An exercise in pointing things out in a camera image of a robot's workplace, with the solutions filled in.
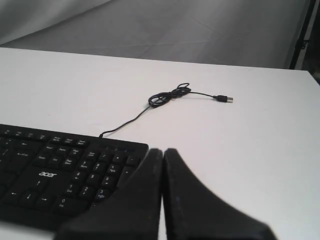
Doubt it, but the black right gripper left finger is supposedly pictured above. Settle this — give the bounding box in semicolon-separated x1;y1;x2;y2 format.
55;148;163;240

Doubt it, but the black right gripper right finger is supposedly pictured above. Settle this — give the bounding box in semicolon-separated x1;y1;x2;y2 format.
162;148;276;240

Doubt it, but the black backdrop stand pole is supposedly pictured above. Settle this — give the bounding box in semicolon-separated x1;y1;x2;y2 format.
289;0;320;70

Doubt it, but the grey backdrop cloth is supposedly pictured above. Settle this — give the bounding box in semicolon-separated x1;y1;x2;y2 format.
0;0;310;68

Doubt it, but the black keyboard usb cable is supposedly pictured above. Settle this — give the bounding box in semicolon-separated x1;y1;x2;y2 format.
98;82;234;139

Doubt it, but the black acer keyboard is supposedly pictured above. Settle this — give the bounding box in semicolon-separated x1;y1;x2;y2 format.
0;124;149;231

